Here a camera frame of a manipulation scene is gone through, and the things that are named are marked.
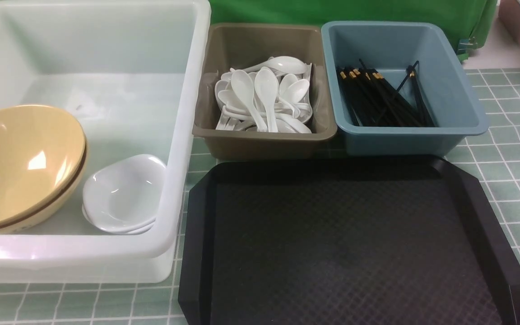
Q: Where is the white spoon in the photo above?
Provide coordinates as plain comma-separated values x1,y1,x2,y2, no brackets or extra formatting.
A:
231,70,268,132

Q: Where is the blue chopstick bin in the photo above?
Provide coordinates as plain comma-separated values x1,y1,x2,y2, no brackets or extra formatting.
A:
321,21,489,157

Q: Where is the yellow noodle bowl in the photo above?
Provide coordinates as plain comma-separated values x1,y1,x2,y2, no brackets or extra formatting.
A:
0,142,89,234
0,105,87,226

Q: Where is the black serving tray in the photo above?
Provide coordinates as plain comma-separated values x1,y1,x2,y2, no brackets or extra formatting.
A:
178,156,520,325

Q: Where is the bundle of black chopsticks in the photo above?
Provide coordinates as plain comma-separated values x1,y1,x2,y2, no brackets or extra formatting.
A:
336,60,437,128

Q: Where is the white square dish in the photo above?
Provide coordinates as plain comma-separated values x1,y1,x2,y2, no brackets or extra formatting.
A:
83,154,167,230

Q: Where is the pile of white spoons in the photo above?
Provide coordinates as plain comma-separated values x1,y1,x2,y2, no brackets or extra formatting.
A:
214,56,314,134

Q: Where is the white dish in bin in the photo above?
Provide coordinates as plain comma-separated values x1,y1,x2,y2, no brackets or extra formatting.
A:
81,204,155,235

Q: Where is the large translucent white bin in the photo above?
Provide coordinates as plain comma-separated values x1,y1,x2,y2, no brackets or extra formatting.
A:
0,0,211,283

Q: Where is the brown spoon bin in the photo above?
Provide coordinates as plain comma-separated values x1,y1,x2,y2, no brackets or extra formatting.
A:
192,23,338,161

